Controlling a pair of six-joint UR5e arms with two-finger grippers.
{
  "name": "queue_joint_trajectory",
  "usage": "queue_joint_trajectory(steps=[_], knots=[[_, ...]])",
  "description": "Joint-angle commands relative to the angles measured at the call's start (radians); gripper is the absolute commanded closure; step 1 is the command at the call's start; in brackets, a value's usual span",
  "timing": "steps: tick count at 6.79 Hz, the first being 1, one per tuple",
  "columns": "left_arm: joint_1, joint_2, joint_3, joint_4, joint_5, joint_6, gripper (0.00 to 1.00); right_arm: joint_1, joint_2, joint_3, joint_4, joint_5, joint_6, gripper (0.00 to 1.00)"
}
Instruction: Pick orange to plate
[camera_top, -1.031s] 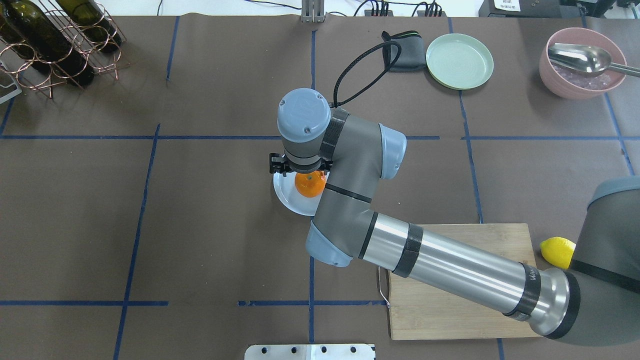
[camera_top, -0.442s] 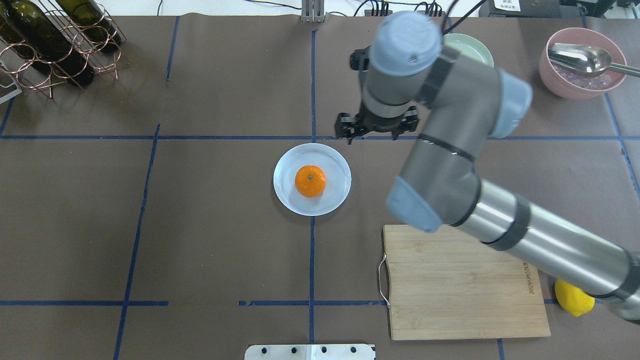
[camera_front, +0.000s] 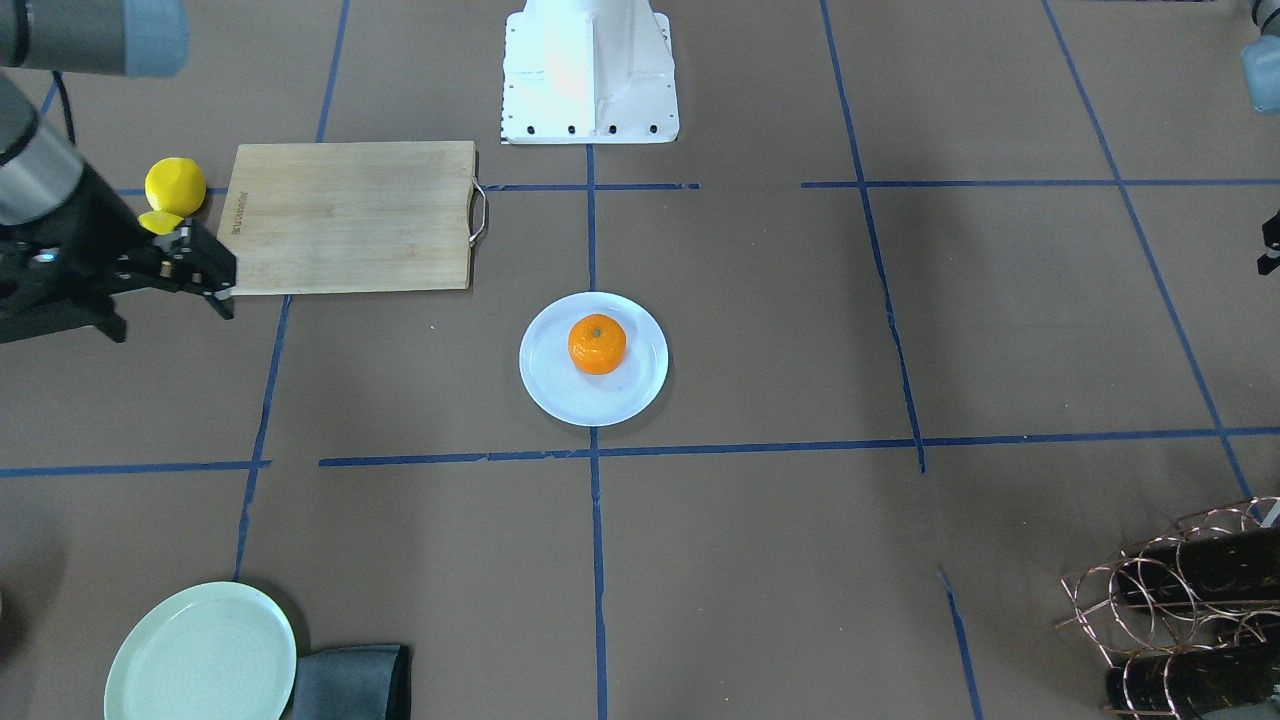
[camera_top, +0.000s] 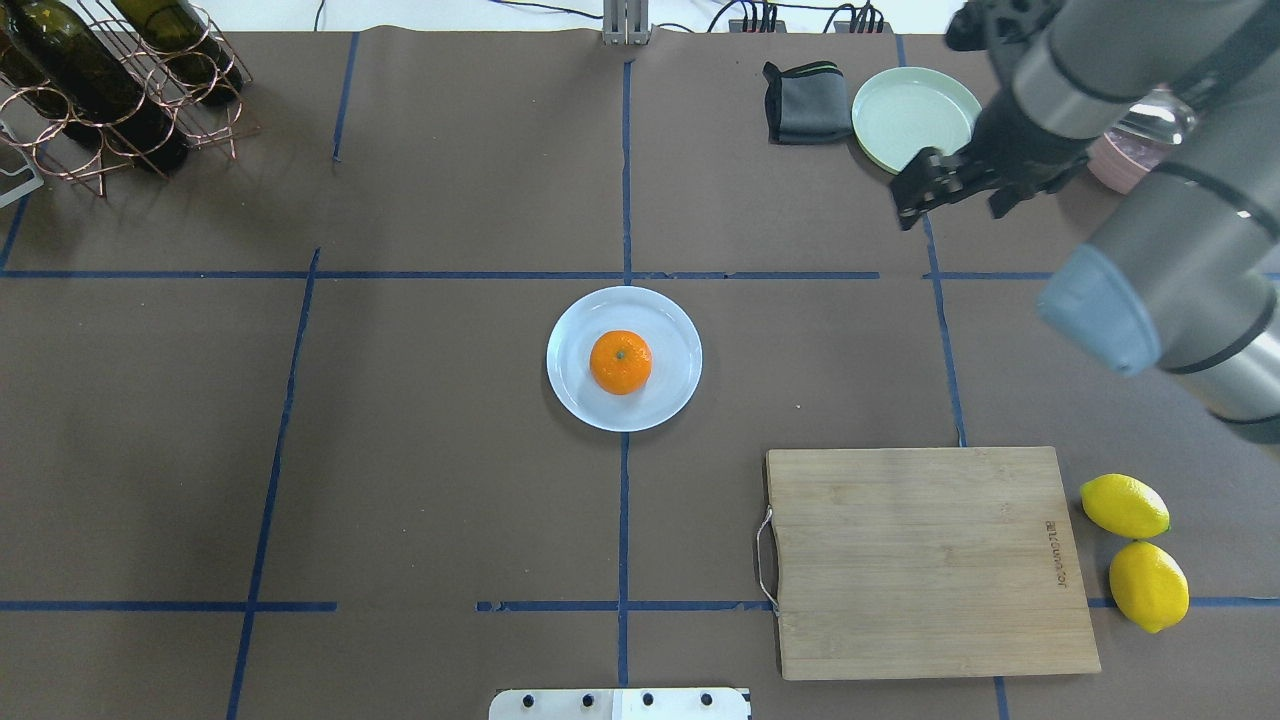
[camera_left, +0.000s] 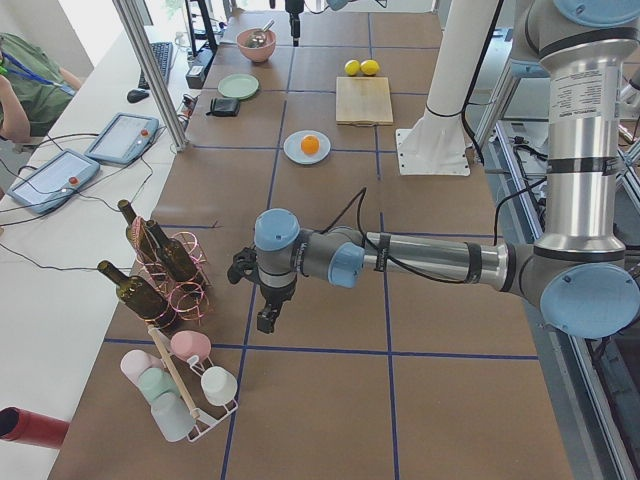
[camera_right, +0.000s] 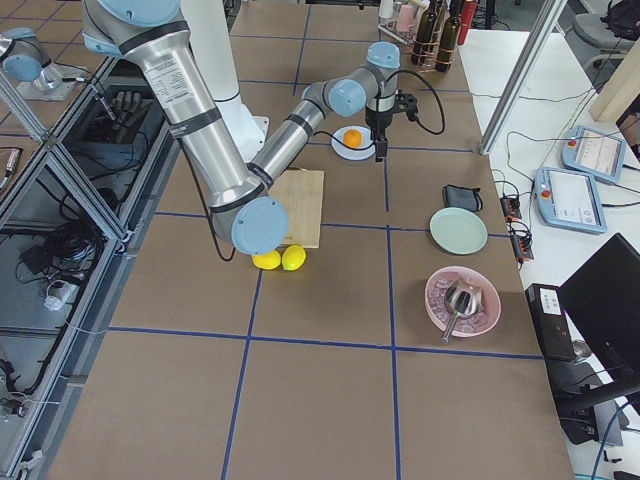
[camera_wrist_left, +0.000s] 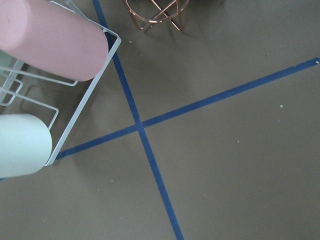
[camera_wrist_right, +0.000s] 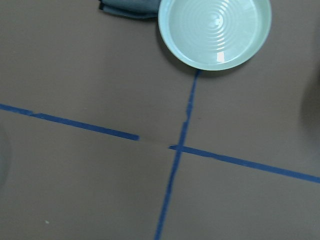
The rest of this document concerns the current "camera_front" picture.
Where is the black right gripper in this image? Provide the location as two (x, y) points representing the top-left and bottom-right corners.
(1, 167), (238, 343)

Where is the light blue plate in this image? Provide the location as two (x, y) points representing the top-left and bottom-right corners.
(518, 292), (669, 427)

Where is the orange fruit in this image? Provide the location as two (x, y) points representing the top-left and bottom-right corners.
(566, 313), (628, 375)

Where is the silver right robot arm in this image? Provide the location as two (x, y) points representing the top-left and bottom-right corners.
(1, 1), (237, 343)

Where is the light green plate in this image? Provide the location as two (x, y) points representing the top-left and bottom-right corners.
(102, 582), (298, 719)

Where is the yellow lemon far side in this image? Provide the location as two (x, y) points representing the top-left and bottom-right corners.
(143, 158), (209, 217)

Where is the wooden cutting board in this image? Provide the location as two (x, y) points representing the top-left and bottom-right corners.
(218, 140), (488, 297)

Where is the dark grey folded cloth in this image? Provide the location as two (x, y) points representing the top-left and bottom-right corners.
(291, 644), (412, 719)

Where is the dark wine bottle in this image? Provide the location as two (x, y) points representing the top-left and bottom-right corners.
(1105, 642), (1279, 719)
(1114, 527), (1279, 609)

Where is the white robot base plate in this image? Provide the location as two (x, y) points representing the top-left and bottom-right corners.
(499, 1), (681, 146)

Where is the copper wire bottle rack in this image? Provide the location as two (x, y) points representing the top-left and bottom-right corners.
(1059, 496), (1277, 719)

